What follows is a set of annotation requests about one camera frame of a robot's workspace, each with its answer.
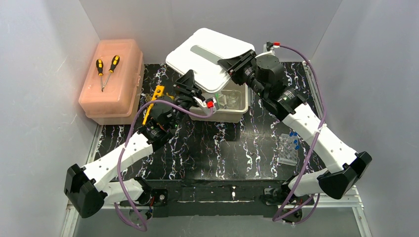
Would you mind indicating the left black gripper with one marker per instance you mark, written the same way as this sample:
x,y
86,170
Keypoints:
x,y
183,91

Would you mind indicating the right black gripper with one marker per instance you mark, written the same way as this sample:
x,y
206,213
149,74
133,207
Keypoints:
x,y
241,63

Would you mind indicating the yellow test tube rack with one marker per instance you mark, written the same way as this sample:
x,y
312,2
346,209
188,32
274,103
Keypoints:
x,y
158,92

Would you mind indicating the white bin lid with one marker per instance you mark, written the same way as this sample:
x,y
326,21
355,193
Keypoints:
x,y
201,52

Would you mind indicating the round glass flask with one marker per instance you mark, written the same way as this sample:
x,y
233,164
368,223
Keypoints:
x,y
233,100

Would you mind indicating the beige plastic bin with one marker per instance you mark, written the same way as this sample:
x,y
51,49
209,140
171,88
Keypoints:
x,y
224,114

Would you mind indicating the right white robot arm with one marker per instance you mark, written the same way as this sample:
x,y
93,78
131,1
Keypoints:
x,y
266,76

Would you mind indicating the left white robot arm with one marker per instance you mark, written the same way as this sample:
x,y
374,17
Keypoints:
x,y
91,186

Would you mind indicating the pink plastic storage box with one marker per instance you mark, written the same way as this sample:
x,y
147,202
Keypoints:
x,y
118,103

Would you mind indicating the right yellow black screwdriver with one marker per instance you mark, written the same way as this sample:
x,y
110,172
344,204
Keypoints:
x,y
114,63

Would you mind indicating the yellow black screwdriver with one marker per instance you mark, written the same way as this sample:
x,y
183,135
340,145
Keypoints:
x,y
114,63
99,66

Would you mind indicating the left yellow black screwdriver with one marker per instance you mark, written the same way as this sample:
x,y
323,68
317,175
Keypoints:
x,y
99,66

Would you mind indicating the clear well plate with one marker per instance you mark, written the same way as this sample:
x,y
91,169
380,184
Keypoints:
x,y
287,153

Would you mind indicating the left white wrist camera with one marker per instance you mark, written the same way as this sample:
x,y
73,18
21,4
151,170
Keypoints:
x,y
209,107

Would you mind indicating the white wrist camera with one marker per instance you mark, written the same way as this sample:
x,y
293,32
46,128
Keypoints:
x,y
209,107
269,49

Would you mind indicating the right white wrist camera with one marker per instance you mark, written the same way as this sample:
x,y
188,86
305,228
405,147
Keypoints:
x,y
269,49

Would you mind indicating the aluminium frame rail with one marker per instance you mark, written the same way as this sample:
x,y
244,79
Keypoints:
x,y
91,186

